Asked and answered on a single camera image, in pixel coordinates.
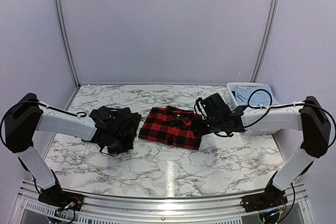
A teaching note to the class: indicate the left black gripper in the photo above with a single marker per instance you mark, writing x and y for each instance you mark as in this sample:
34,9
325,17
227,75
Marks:
128,146

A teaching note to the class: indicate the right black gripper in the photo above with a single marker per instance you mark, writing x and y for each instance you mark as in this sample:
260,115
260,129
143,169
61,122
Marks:
199,130

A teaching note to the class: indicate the black pinstripe shirt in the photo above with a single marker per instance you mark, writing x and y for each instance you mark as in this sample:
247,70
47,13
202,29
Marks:
107,118

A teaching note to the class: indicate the red black plaid shirt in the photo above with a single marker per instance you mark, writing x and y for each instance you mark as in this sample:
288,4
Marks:
172,126

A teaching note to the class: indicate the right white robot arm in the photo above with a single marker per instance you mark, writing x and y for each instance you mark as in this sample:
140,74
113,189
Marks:
316,124

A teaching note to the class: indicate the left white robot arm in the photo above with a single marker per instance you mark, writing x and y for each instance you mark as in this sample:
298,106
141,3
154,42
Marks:
30,117

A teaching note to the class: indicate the light blue shirt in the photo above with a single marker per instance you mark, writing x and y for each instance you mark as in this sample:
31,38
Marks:
260,96

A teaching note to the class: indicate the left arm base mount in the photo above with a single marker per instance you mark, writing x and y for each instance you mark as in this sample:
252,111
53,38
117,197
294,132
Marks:
64,200

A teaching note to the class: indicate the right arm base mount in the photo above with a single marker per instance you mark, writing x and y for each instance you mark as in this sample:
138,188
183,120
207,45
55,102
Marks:
263,201

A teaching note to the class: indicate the aluminium table front rail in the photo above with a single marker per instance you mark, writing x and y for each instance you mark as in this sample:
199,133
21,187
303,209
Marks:
115,209

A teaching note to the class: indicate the right wall aluminium profile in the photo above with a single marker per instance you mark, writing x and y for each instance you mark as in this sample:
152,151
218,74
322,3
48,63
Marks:
265,40

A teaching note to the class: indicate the wall aluminium profile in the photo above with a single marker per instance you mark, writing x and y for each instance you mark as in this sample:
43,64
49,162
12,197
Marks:
66,44
265,40

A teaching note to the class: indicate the left wall aluminium profile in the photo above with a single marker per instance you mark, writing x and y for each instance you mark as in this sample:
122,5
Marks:
66,44

